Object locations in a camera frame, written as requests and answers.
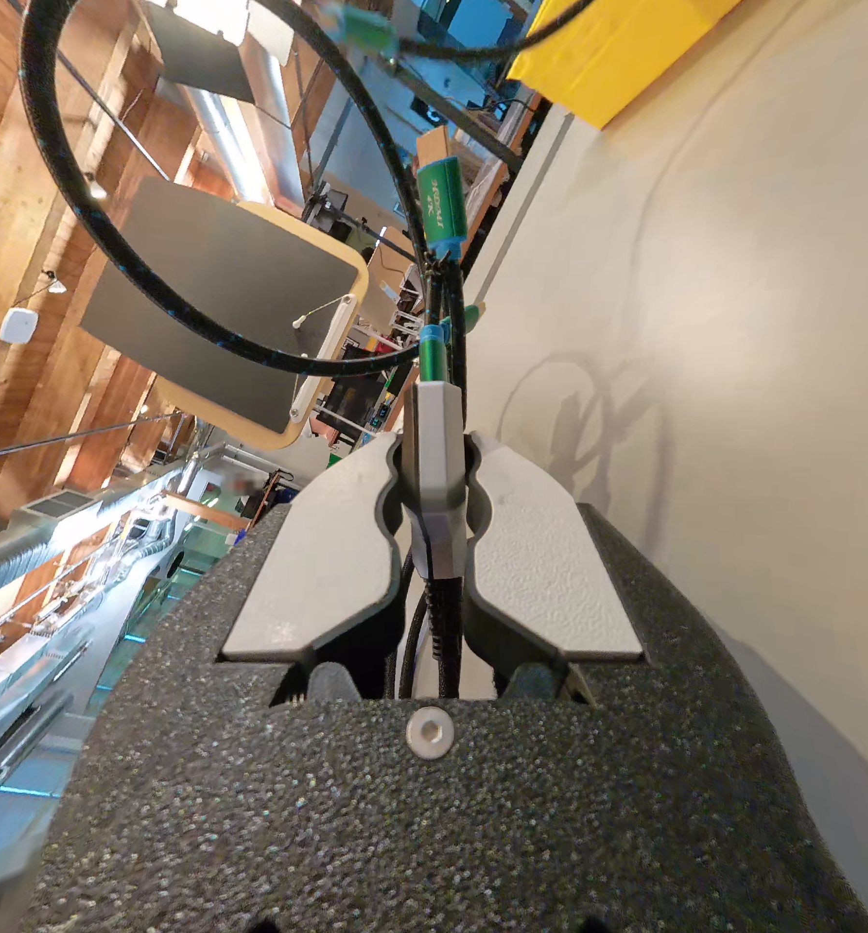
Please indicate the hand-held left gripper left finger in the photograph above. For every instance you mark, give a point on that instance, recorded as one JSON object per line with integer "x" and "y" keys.
{"x": 324, "y": 576}

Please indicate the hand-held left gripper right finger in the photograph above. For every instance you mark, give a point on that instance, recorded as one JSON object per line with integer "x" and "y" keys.
{"x": 550, "y": 576}

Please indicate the black hdmi switch box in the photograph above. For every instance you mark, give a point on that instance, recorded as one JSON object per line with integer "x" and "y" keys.
{"x": 434, "y": 452}

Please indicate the yellow plastic bin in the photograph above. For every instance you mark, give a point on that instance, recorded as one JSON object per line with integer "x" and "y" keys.
{"x": 609, "y": 51}

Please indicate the white stand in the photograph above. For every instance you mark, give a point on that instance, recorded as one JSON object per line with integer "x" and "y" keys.
{"x": 324, "y": 350}

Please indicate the wood rimmed black board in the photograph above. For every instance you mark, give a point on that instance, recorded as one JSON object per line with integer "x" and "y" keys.
{"x": 215, "y": 291}

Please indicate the black light stand pole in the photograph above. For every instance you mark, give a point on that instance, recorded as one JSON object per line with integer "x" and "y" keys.
{"x": 463, "y": 116}

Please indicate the studio light panel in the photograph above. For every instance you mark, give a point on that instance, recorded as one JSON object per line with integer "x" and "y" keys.
{"x": 201, "y": 58}

